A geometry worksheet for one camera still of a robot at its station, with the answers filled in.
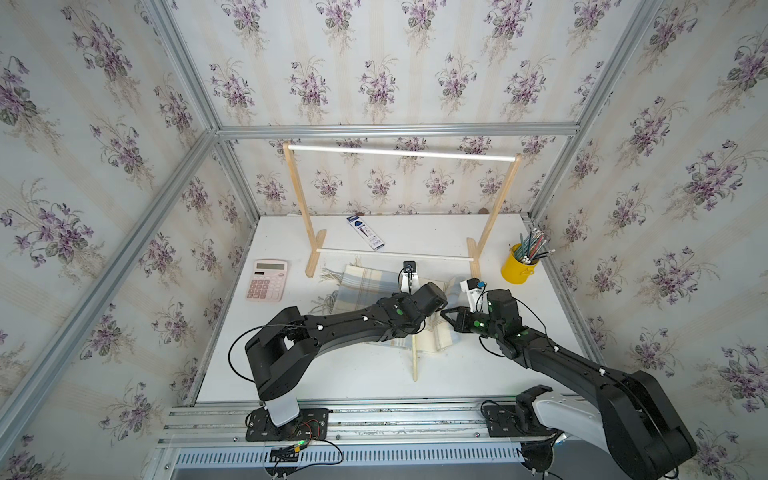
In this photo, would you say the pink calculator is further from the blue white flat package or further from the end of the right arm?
the end of the right arm

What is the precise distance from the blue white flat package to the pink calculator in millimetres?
305

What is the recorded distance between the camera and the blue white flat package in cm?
113

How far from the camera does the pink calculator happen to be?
975 millimetres
